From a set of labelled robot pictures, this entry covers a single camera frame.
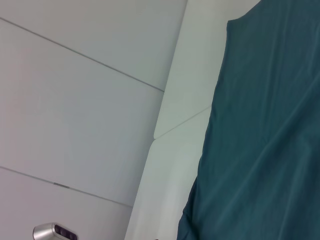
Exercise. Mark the teal t-shirt with beige print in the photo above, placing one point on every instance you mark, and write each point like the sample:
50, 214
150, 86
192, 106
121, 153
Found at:
262, 125

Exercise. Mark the silver depth camera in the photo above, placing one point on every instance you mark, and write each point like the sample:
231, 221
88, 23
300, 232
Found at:
46, 231

